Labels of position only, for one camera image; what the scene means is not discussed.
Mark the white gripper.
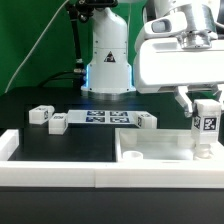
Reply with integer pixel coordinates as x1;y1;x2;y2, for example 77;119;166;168
133;38;224;118

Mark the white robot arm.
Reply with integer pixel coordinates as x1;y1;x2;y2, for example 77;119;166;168
82;0;224;117

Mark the white U-shaped fence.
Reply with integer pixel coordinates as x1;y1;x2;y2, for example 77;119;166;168
0;129;224;188

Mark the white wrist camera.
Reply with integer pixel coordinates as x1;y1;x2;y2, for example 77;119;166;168
134;11;190;51

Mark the black cable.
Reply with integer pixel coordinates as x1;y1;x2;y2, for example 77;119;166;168
38;69;88;89

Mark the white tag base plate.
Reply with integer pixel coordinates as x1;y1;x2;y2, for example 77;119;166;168
68;110;141;125

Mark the grey cable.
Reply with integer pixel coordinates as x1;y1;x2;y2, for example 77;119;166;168
3;0;72;96

